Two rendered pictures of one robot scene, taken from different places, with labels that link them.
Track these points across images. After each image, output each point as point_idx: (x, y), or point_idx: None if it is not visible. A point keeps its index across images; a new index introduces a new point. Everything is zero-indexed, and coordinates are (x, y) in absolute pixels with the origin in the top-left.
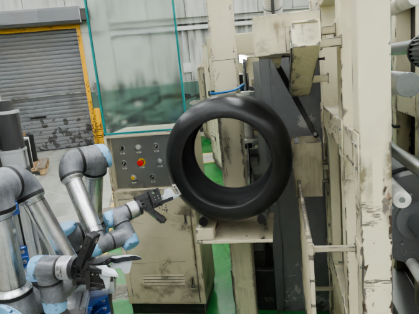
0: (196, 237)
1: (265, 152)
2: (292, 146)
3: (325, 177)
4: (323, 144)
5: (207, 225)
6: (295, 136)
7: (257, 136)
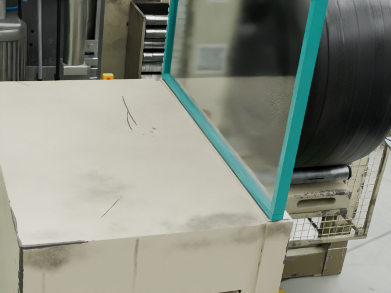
0: (348, 203)
1: (100, 73)
2: (144, 33)
3: (122, 73)
4: (107, 18)
5: (330, 181)
6: (142, 14)
7: (97, 44)
